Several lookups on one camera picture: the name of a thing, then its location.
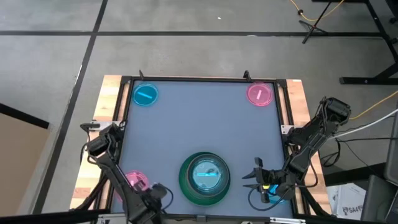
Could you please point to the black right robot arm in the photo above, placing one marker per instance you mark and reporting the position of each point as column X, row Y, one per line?
column 311, row 137

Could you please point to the black desk frame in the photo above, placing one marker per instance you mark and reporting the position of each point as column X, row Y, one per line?
column 367, row 80

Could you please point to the green bowl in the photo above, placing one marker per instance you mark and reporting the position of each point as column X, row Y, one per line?
column 184, row 186

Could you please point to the black metal table frame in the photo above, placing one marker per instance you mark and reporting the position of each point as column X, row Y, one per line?
column 202, row 78

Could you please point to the dark grey chair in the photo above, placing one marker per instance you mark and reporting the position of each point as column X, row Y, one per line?
column 377, row 199

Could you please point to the silver bar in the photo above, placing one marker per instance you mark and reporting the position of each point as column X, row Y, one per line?
column 287, row 221

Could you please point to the white cardboard box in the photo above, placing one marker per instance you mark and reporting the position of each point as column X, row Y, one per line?
column 345, row 199

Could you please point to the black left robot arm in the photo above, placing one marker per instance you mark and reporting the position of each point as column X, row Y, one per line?
column 118, row 174

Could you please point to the brown board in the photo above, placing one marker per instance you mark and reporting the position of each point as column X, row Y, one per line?
column 18, row 161

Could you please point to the black frame clamp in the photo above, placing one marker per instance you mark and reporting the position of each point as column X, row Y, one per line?
column 247, row 75
column 141, row 75

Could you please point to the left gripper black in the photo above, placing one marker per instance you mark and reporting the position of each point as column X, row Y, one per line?
column 159, row 191

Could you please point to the clear pink plastic plate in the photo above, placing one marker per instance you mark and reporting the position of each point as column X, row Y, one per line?
column 259, row 93

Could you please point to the silver mounting bracket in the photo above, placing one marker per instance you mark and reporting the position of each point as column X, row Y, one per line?
column 104, row 124
column 287, row 129

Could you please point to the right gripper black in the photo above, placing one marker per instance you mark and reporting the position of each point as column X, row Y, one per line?
column 276, row 178

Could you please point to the black stand legs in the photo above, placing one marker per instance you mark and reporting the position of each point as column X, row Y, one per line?
column 311, row 28

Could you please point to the clear blue plastic plate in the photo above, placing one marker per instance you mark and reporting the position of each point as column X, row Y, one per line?
column 206, row 175
column 145, row 94
column 278, row 194

